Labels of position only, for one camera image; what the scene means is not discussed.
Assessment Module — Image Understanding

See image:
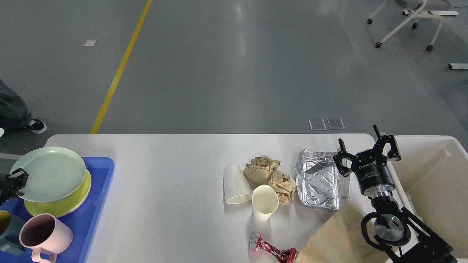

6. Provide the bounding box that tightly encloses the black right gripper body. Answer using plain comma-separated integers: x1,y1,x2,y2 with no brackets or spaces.
351,151,396,196

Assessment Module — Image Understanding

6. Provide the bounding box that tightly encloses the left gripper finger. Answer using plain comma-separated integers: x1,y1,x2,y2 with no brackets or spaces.
7,168,29,198

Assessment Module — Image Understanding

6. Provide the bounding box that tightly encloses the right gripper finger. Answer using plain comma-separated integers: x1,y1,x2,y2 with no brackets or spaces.
372,124,401,161
333,138,357,178

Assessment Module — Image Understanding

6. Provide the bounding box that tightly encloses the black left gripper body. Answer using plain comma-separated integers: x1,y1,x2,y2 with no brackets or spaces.
0,175,11,205

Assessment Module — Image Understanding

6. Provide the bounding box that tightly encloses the light green plate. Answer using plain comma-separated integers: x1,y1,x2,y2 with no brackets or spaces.
10,146,86,202

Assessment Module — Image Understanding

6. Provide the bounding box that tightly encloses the dark teal mug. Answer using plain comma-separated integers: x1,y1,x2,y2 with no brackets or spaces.
0,210,26,256

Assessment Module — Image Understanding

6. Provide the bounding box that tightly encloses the pink mug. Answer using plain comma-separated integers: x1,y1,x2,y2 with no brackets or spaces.
19,213,73,263

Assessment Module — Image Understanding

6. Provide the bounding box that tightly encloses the brown paper bag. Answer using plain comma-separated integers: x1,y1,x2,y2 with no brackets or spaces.
296,201,388,263

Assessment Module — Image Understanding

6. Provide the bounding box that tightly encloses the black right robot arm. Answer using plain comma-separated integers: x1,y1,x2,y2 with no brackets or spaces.
333,125,457,263

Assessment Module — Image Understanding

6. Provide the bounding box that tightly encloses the aluminium foil tray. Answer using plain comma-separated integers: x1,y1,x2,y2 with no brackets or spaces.
295,148,350,211

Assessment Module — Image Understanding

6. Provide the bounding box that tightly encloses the beige plastic bin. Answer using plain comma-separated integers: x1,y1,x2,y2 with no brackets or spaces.
380,131,468,259

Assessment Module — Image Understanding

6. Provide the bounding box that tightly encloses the yellow plate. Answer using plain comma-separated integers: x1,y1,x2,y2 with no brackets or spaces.
24,170,92,218

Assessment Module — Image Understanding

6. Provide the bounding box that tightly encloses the right floor outlet cover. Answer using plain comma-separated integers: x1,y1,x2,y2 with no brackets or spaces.
327,118,346,130

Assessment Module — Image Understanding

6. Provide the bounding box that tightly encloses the floor outlet cover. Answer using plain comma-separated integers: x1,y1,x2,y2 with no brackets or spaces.
309,118,327,130
327,118,346,130

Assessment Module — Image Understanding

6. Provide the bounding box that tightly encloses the left floor outlet cover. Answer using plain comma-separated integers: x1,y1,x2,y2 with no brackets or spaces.
309,118,327,130

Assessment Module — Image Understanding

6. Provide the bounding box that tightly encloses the person in jeans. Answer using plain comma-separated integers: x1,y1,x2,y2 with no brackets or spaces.
0,80,48,134

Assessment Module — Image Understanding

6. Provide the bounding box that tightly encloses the upright white paper cup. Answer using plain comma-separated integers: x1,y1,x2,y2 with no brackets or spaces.
251,184,279,222

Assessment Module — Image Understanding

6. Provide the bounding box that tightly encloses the crumpled brown paper ball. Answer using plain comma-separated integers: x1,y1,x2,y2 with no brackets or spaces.
243,155,281,186

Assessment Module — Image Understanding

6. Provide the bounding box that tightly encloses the white table foot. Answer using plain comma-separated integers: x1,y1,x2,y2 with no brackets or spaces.
448,63,468,70

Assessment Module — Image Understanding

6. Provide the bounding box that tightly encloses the tipped white paper cup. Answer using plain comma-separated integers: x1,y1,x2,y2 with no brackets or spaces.
223,165,253,204

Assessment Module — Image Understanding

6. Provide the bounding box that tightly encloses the crushed red can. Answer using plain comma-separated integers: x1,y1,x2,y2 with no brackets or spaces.
248,232,298,263

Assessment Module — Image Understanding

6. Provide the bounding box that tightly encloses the white office chair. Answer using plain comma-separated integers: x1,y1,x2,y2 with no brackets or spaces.
375,0,451,52

